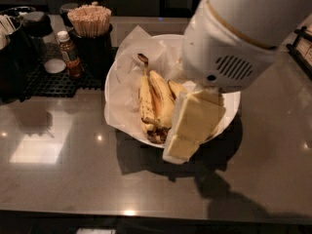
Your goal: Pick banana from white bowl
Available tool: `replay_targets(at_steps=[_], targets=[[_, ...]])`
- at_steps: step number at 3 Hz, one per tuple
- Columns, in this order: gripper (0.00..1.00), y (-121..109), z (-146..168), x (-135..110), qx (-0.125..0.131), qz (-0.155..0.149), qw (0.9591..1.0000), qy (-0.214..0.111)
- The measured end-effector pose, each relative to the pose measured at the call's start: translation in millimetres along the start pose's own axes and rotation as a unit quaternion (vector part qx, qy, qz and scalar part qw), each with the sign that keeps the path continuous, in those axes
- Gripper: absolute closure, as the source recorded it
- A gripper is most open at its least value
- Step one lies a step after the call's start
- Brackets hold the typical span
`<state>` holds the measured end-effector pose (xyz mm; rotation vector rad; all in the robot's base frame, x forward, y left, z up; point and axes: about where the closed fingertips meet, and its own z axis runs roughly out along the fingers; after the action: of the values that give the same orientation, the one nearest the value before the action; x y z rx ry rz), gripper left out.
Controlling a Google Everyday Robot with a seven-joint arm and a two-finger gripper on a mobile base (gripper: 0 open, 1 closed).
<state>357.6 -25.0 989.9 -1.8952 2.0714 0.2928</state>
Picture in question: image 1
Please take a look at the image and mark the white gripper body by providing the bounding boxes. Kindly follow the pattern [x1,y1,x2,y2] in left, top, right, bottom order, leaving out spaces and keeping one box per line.
[181,0,276,93]

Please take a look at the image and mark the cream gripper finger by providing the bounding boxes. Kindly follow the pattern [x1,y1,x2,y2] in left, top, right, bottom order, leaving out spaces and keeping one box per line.
[163,90,226,164]

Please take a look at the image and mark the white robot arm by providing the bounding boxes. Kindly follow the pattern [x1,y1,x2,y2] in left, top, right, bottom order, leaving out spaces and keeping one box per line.
[163,0,312,164]

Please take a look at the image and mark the yellow banana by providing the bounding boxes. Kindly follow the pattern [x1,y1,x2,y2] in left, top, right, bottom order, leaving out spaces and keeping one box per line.
[137,54,169,137]
[168,80,187,98]
[149,70,175,129]

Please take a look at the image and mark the leftmost yellow banana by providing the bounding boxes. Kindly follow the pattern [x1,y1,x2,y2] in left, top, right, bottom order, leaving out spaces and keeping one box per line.
[137,54,169,137]

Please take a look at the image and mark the white bowl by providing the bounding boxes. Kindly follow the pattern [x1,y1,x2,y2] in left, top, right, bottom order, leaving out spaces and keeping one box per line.
[103,33,242,149]

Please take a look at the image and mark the white parchment paper liner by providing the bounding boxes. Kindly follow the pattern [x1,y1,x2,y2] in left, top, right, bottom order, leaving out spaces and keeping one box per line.
[103,24,196,141]

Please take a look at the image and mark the black tray at right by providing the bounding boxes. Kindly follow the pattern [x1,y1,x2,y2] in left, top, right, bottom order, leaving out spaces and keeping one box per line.
[287,25,312,80]

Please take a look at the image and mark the black cup holding sticks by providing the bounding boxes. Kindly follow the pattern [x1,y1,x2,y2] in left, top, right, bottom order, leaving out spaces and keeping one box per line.
[69,25,113,81]

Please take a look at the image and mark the small brown sauce bottle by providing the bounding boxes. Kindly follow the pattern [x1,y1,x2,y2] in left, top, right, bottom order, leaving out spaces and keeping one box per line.
[57,30,84,80]

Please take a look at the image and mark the bundle of wooden stir sticks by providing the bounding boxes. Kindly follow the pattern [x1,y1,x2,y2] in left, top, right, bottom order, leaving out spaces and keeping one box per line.
[67,5,111,38]

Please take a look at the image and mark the dark lidded jar behind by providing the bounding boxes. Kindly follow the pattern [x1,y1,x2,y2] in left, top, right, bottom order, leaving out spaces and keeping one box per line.
[59,3,78,27]

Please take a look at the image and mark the black grid mat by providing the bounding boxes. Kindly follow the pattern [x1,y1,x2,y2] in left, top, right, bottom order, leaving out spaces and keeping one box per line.
[19,62,103,101]

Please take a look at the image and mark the glass sugar jar black lid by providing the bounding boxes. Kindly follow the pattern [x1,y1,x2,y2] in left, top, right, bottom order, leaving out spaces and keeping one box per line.
[22,12,66,74]

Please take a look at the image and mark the black container at left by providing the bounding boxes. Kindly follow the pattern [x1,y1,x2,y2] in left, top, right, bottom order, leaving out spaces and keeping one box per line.
[0,6,39,101]

